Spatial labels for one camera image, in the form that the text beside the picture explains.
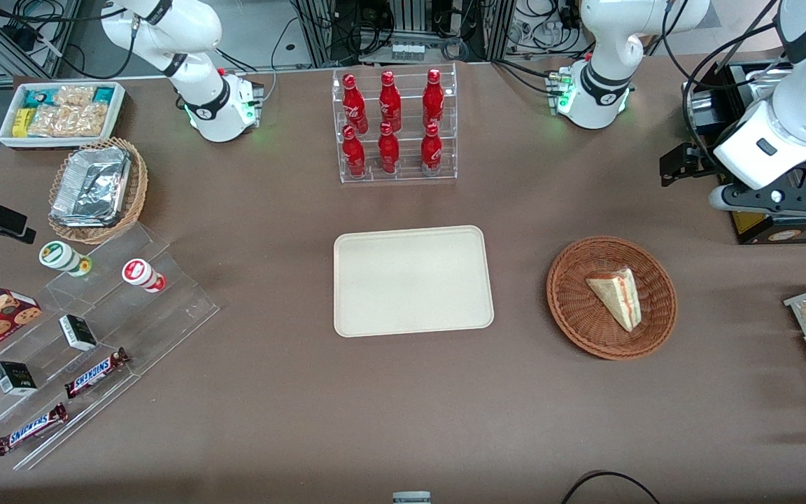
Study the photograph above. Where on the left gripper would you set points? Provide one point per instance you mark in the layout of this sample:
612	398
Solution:
698	164

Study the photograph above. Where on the triangular sandwich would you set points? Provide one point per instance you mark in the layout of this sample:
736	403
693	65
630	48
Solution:
616	297

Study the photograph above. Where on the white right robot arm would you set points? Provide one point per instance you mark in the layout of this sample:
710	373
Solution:
165	35

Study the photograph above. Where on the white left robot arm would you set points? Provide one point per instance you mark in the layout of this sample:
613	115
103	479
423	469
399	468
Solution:
602	42

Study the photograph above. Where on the oval tan wicker basket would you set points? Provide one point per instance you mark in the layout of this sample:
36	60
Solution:
138	189

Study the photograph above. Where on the round brown wicker basket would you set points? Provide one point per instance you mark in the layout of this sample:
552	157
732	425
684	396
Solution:
574	315

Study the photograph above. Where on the beige plastic tray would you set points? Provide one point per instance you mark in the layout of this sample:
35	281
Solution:
413	281

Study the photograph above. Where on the green lid yogurt cup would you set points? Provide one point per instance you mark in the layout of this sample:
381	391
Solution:
60	256

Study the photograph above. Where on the silver foil pouch stack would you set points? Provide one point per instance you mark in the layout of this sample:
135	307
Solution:
92	185

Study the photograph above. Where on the yellow snack pack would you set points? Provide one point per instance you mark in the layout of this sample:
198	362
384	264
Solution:
22	123

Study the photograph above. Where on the teal snack pack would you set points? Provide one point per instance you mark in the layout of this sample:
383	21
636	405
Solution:
104	94
39	97

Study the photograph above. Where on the small black carton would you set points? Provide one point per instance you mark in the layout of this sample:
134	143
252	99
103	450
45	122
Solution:
14	379
78	333

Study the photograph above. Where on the red lid yogurt cup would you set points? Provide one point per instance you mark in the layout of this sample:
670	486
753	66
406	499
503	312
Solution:
140	273

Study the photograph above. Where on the white rectangular snack bin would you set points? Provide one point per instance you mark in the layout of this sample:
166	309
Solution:
117	115

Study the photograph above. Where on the Snickers chocolate bar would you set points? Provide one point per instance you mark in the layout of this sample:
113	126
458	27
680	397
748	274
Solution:
31	429
97	373

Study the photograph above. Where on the clear acrylic stepped shelf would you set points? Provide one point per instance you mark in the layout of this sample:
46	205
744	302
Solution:
158	315

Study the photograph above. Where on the white power strip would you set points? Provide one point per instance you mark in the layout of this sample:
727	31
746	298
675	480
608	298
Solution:
550	31

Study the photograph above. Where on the red cola bottle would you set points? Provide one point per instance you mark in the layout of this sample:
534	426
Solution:
353	154
431	151
433	101
388	151
354	106
390	103

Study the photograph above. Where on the clear acrylic bottle rack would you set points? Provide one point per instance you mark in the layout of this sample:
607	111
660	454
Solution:
406	171

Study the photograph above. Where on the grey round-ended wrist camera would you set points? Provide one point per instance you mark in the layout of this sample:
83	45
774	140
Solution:
719	199

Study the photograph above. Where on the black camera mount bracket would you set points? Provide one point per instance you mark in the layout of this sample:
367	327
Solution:
798	190

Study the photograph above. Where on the aluminium frame structure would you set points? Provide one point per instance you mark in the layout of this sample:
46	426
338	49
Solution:
410	14
4	43

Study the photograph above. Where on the grey camera mount block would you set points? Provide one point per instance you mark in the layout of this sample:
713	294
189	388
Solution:
411	498

